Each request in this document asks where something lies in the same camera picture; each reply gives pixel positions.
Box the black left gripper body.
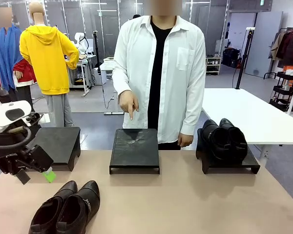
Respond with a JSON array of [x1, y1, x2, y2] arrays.
[[0, 145, 31, 176]]

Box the black loafer shoe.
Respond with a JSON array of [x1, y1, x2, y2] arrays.
[[219, 118, 249, 163], [201, 118, 231, 161]]

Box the person's left forearm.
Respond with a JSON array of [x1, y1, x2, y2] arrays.
[[179, 85, 207, 137]]

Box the person's right forearm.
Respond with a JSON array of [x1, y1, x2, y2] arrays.
[[111, 65, 134, 95]]

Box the black shoe stand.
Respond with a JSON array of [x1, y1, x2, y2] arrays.
[[109, 128, 161, 175], [195, 128, 261, 175], [26, 126, 81, 172]]

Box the person in white shirt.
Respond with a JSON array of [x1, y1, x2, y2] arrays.
[[111, 0, 207, 151]]

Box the person's right hand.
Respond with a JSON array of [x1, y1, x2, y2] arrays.
[[118, 90, 140, 121]]

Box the person's left hand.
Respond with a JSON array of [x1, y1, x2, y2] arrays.
[[177, 133, 195, 148]]

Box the black buckle ankle shoe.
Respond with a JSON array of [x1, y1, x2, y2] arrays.
[[28, 180, 78, 234], [55, 180, 101, 234]]

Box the grey trousers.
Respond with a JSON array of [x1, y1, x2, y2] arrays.
[[44, 92, 75, 127]]

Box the white table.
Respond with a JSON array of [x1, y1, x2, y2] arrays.
[[202, 87, 293, 166]]

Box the black utility cart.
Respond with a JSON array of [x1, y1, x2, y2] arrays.
[[270, 72, 293, 112]]

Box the red jacket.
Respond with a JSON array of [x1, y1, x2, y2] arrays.
[[0, 34, 37, 85]]

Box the blue scarf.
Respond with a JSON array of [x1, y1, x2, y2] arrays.
[[0, 23, 24, 92]]

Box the yellow hoodie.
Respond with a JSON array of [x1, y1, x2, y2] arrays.
[[19, 24, 80, 96]]

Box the white background desk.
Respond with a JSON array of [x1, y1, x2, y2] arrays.
[[68, 55, 98, 98]]

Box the black tripod pole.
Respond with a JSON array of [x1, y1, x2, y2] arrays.
[[235, 27, 256, 90]]

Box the clothes rack with coats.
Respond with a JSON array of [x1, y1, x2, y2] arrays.
[[268, 26, 293, 69]]

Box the grey door panel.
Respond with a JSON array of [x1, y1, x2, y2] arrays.
[[245, 11, 284, 78]]

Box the black storage cases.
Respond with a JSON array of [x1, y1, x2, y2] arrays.
[[222, 47, 241, 68]]

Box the white shelf unit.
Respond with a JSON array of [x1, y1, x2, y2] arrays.
[[206, 56, 222, 76]]

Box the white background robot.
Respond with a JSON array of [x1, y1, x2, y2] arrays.
[[74, 31, 89, 55]]

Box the beige mannequin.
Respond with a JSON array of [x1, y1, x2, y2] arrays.
[[13, 1, 75, 127]]

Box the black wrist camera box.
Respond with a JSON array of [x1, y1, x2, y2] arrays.
[[26, 144, 54, 173]]

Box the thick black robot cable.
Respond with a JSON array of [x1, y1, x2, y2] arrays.
[[0, 125, 32, 150]]

